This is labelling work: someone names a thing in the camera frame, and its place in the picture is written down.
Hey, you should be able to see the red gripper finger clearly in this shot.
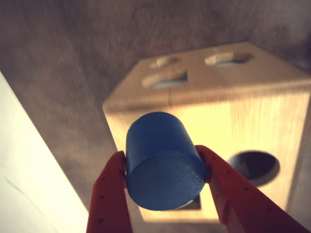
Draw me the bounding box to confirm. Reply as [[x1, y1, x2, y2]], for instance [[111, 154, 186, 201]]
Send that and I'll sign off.
[[195, 145, 311, 233], [86, 150, 133, 233]]

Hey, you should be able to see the blue wooden cylinder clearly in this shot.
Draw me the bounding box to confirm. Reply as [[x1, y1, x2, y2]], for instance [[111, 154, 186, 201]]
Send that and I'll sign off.
[[125, 111, 207, 211]]

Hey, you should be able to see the wooden shape sorter box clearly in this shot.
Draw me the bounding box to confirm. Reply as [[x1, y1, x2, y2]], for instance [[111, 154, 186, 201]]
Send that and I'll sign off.
[[102, 41, 311, 223]]

